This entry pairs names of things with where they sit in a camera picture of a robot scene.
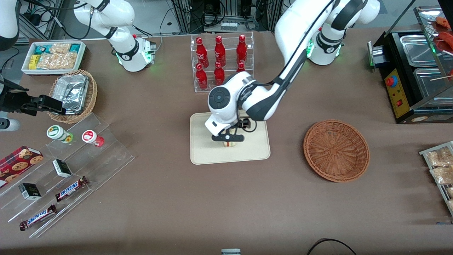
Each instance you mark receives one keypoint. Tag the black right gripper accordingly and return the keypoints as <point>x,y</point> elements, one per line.
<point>14,100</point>

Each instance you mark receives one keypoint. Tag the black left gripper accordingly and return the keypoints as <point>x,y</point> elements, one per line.
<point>244,124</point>

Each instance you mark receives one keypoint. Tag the triangle sandwich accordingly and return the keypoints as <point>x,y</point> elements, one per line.
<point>229,144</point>

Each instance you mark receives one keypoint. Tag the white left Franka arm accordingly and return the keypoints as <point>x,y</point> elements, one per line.
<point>226,101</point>

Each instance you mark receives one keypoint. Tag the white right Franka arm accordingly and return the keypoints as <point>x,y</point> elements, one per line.
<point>131,53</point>

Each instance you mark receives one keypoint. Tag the beige plastic tray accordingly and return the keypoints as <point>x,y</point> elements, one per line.
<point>253,148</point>

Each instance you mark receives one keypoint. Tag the oval tan wicker basket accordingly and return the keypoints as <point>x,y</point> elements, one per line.
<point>92,94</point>

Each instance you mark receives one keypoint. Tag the round brown wicker basket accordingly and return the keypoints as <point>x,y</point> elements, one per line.
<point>336,152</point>

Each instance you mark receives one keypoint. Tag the aluminium foil container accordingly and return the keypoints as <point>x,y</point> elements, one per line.
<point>72,92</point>

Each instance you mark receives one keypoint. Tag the green lidded white cup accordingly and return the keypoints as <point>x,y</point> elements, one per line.
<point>56,132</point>

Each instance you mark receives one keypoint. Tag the white rectangular snack bin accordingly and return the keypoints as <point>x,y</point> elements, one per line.
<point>26,71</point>

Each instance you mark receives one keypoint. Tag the large clear peanut bag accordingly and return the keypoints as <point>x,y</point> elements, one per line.
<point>56,61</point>

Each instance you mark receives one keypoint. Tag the red lidded white cup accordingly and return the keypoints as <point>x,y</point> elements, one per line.
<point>90,137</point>

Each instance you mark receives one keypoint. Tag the yellow snack packet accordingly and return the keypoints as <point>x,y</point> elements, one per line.
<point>33,62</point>

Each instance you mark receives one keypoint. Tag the teal snack packet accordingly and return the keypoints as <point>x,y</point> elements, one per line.
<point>74,48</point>
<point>41,49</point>

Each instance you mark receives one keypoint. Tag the small clear peanut bag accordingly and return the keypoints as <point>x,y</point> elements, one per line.
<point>60,47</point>

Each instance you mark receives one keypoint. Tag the small black carton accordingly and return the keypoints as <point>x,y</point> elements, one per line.
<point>30,191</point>
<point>62,168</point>

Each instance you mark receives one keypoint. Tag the red cola bottle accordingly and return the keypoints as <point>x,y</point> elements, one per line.
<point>219,76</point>
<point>201,78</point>
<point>241,49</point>
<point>219,51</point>
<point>241,67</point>
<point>201,51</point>

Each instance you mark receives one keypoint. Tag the red chocolate cookie box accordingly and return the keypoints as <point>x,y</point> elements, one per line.
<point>17,164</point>

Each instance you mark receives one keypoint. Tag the clear acrylic stepped display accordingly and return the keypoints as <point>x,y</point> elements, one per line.
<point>102,161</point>

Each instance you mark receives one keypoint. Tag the Snickers chocolate bar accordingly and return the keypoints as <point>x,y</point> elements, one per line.
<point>38,217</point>
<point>70,188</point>

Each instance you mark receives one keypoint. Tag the clear acrylic bottle rack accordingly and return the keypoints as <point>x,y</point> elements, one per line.
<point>228,46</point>

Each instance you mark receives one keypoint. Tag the grey metal clamp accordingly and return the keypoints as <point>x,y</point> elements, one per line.
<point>230,251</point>

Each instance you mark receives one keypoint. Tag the white power strip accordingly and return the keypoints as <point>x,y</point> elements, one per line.
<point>229,26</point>

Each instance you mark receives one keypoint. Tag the black food warmer machine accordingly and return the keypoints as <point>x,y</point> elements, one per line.
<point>398,95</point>

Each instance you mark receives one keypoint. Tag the steel food pan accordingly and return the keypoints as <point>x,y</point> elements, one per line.
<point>417,49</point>
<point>430,83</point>

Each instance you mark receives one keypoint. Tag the clear bag of snacks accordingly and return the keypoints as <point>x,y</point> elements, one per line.
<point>440,157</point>
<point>450,192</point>
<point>442,175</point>
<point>451,204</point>

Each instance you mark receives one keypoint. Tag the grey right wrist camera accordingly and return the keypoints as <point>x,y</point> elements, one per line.
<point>9,124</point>

